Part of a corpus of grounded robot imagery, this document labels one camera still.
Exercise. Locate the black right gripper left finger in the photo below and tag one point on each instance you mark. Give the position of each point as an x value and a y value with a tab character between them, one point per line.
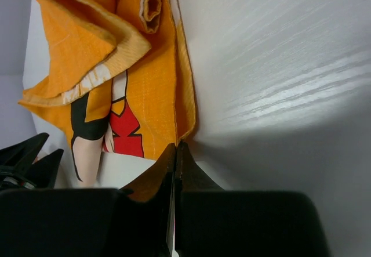
143	219

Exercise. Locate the orange cartoon cloth placemat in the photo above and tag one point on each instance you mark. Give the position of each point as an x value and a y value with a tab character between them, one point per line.
119	79

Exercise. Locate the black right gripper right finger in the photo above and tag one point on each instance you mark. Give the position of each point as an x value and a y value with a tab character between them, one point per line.
211	221

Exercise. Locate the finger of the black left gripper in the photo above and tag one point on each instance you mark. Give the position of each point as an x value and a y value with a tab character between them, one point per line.
43	173
20	156

